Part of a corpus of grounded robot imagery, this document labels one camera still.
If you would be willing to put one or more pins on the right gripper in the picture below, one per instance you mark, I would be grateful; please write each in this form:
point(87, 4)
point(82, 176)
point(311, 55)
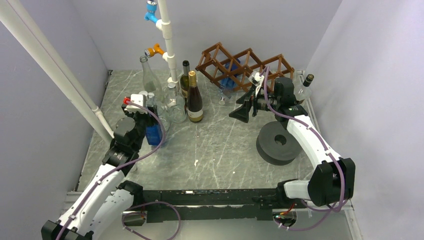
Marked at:
point(242, 113)

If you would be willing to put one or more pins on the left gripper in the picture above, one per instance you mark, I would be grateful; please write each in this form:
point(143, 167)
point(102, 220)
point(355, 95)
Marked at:
point(144, 115)

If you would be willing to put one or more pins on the clear bottle chrome cap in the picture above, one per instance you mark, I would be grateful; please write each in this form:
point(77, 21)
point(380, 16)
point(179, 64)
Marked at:
point(153, 132)

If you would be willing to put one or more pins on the clear bottle dark label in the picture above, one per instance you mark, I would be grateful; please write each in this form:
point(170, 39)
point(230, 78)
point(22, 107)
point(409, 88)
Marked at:
point(150, 81)

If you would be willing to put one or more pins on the large clear bottle white stopper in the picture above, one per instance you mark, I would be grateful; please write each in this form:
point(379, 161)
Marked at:
point(175, 104)

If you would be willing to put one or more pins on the blue bottle silver cap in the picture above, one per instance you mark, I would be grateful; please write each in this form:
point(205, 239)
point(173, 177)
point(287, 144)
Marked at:
point(227, 85)

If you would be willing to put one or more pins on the brown bottle gold foil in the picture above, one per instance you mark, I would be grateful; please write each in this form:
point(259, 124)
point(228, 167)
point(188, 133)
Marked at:
point(194, 100)

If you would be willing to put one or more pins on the green bottle grey cap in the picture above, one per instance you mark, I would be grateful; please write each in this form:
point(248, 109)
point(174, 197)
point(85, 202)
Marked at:
point(184, 79)

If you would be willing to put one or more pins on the clear square bottle black cap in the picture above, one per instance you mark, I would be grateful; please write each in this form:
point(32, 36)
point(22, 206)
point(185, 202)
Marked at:
point(302, 91)

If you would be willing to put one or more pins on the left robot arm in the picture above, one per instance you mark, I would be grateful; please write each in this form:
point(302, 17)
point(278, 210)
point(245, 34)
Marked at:
point(107, 195)

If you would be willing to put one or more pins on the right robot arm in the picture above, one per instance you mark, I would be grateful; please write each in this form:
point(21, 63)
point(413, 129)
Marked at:
point(333, 177)

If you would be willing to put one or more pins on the brown wooden wine rack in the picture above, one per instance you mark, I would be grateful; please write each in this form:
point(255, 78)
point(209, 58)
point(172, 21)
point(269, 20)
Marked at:
point(217, 63)

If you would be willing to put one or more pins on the clear glass jar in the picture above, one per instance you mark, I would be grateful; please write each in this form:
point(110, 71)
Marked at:
point(164, 117)

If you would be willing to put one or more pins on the dark grey foam spool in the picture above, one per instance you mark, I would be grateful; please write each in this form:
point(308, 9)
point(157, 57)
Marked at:
point(276, 145)

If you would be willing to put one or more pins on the orange tap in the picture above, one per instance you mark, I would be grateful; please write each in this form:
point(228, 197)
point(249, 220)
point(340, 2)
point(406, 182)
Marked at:
point(151, 51)

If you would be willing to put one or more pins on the white pvc pipe stand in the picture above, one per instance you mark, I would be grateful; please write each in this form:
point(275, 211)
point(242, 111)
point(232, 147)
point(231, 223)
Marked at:
point(165, 26)

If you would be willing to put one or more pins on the blue tap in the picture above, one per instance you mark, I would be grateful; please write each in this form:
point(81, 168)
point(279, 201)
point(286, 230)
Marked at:
point(151, 8)

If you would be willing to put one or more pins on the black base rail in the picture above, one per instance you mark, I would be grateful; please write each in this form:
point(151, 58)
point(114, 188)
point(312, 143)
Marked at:
point(208, 204)

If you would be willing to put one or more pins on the white diagonal frame pipe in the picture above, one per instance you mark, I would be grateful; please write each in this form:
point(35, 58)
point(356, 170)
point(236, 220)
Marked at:
point(22, 26)

